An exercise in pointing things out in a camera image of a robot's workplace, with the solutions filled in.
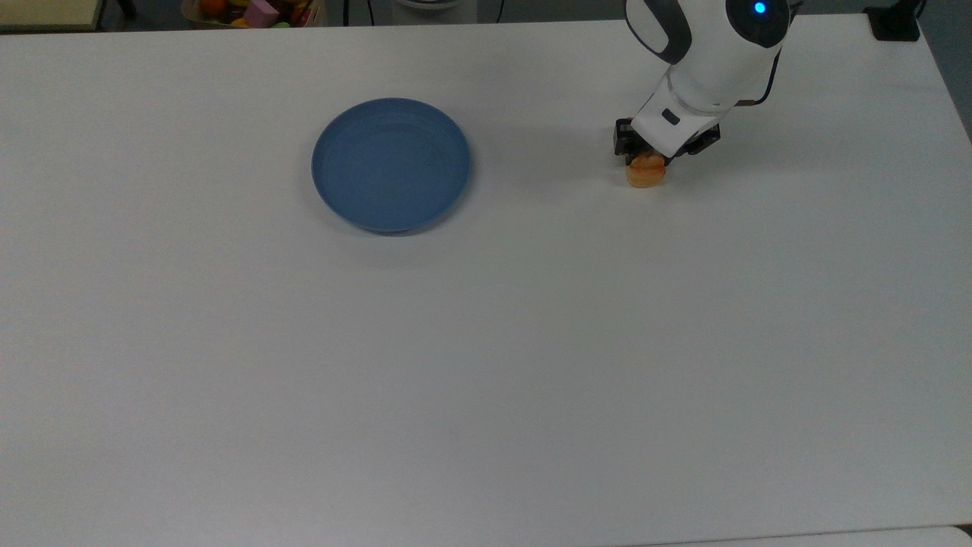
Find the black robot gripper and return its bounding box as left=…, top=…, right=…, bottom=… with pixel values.
left=613, top=118, right=721, bottom=166

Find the orange-brown bread loaf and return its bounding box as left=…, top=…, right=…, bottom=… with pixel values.
left=624, top=150, right=668, bottom=189

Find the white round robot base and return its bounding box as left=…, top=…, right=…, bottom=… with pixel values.
left=386, top=0, right=480, bottom=24

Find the round blue plate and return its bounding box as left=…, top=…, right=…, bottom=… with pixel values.
left=311, top=97, right=472, bottom=235

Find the pink toy block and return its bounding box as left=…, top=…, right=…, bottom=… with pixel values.
left=243, top=0, right=281, bottom=28

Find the box of toy items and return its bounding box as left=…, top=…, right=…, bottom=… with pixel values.
left=181, top=0, right=329, bottom=30

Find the light wooden side table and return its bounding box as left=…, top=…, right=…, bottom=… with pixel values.
left=0, top=0, right=108, bottom=32

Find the black table clamp mount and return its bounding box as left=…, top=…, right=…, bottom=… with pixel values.
left=864, top=0, right=926, bottom=43

